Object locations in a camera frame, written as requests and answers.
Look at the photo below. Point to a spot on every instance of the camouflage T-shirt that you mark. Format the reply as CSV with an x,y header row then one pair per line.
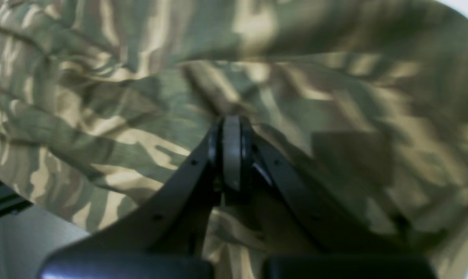
x,y
102,100

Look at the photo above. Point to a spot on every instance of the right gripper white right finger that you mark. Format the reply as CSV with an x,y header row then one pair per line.
x,y
308,235

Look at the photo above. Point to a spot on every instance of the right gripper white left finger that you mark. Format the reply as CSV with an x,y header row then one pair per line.
x,y
162,239

